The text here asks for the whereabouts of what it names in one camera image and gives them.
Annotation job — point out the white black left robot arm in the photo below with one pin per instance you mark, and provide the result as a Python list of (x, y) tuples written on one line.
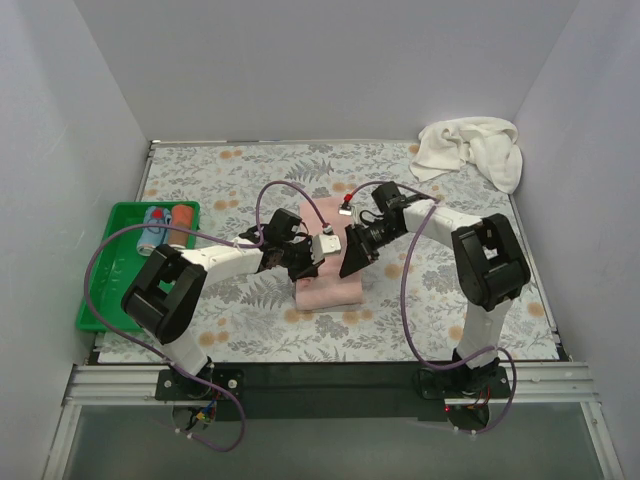
[(163, 296)]

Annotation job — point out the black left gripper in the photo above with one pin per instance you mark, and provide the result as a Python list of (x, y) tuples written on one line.
[(304, 257)]

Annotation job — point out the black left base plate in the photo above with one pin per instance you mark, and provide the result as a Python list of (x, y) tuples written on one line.
[(172, 386)]

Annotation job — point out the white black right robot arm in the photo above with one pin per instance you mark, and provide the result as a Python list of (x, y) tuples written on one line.
[(490, 265)]

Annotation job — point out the blue rolled towel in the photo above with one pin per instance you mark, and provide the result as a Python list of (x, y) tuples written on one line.
[(154, 234)]

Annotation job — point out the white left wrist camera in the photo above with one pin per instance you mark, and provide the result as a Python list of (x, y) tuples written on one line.
[(324, 245)]

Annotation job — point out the green plastic tray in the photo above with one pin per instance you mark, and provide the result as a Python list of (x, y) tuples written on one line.
[(119, 263)]

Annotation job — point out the white crumpled towel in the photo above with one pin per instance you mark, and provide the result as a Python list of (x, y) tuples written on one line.
[(489, 143)]

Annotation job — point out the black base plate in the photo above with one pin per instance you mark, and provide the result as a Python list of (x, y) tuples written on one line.
[(172, 386), (435, 385)]

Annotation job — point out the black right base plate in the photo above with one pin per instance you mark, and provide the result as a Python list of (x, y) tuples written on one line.
[(435, 385)]

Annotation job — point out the pink towel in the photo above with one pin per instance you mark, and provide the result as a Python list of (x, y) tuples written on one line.
[(328, 290)]

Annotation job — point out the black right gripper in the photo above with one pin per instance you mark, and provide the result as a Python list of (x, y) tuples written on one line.
[(360, 245)]

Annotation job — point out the aluminium frame rail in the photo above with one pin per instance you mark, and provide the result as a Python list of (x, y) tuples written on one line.
[(536, 382)]

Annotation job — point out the orange rolled towel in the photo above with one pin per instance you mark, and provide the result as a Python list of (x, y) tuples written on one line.
[(181, 216)]

